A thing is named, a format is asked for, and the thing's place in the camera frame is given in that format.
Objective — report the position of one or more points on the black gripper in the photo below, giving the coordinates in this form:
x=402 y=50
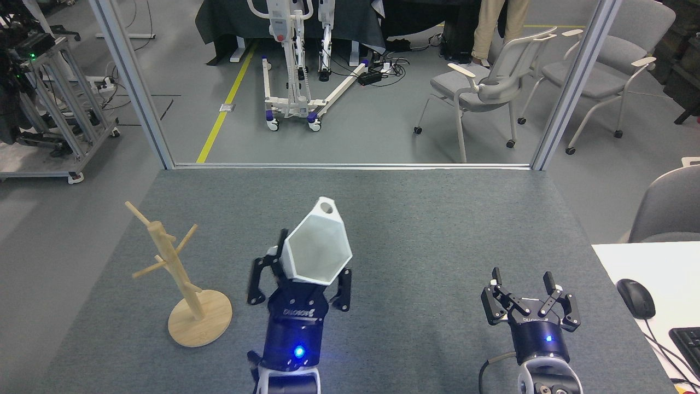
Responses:
x=295 y=328
x=538 y=336

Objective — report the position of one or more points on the white hexagonal cup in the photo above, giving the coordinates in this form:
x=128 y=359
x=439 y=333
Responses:
x=317 y=246

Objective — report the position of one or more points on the wooden cup rack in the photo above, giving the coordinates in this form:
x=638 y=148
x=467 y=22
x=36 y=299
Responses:
x=199 y=325

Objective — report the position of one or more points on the black computer mouse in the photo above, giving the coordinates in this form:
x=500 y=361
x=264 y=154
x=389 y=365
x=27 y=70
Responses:
x=635 y=298

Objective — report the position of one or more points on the white desk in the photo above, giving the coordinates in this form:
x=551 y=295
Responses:
x=672 y=273

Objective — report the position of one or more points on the black keyboard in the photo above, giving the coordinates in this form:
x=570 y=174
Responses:
x=689 y=347

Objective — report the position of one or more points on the grey chair with rounded back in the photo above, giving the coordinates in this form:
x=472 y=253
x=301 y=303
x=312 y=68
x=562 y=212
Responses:
x=670 y=208

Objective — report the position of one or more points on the metal floor plate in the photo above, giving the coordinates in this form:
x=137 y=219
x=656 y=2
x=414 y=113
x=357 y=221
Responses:
x=227 y=107

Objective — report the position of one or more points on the black power strip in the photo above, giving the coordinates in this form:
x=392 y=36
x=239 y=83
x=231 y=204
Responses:
x=369 y=77

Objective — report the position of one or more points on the grey chair with mesh back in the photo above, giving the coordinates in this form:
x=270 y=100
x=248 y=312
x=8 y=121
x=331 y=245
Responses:
x=465 y=90

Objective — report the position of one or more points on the white wheeled stand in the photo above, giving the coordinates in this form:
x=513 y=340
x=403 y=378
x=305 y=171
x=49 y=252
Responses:
x=278 y=24

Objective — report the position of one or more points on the grey chair with padded back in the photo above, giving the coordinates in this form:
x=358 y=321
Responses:
x=629 y=49

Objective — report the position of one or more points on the dark cloth covered table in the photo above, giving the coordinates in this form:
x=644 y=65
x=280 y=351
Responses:
x=229 y=19

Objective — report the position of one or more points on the white power strip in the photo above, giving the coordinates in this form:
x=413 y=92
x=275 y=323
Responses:
x=104 y=83

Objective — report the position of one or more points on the silver table edge rail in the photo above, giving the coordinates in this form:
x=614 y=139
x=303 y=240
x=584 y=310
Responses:
x=350 y=165

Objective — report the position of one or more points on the silver post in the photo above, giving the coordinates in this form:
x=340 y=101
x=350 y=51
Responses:
x=574 y=87
x=136 y=87

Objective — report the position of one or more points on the aluminium frame cart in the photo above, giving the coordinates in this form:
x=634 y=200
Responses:
x=60 y=109

